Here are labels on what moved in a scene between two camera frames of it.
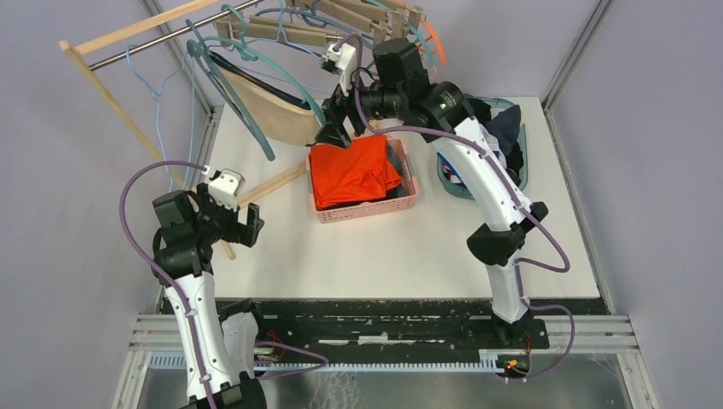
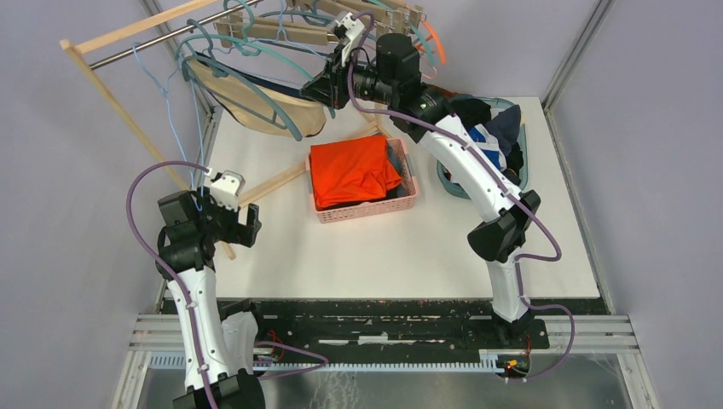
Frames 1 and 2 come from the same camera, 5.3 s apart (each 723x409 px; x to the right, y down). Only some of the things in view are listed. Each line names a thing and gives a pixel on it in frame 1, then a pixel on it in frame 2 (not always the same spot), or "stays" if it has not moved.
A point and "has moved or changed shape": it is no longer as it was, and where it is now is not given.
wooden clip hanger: [228, 27] stays
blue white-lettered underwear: [450, 178] has moved or changed shape
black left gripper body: [219, 222] stays
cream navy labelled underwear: [494, 143] → [506, 127]
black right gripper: [335, 110] → [330, 90]
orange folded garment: [362, 172] stays
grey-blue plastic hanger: [198, 48] has moved or changed shape
